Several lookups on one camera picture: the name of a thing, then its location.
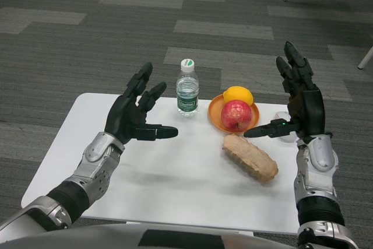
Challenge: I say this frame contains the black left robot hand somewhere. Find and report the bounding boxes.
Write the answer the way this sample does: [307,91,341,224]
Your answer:
[104,62,179,145]

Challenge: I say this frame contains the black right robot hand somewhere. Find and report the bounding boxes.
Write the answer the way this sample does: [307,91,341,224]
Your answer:
[243,41,326,142]

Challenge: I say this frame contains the long brown bread loaf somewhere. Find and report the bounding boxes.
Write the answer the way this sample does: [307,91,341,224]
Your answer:
[223,134,279,180]

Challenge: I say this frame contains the white computer mouse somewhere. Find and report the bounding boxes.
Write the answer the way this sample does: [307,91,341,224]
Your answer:
[275,111,298,144]

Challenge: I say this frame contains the clear plastic water bottle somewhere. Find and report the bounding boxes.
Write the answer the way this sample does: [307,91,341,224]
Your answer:
[175,58,201,118]

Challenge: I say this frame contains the yellow lemon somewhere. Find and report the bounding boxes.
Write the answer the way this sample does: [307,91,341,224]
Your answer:
[223,86,254,106]

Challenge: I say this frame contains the red apple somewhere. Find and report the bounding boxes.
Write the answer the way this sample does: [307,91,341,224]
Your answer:
[220,100,253,131]

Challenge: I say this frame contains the slanted white furniture leg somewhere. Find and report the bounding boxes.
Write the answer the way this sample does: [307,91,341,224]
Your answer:
[357,45,373,71]

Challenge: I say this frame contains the orange round plate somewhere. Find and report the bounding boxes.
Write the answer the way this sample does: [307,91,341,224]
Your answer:
[207,94,261,132]

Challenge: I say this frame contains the silver robot chest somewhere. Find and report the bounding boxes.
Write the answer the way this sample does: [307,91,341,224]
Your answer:
[0,222,304,249]

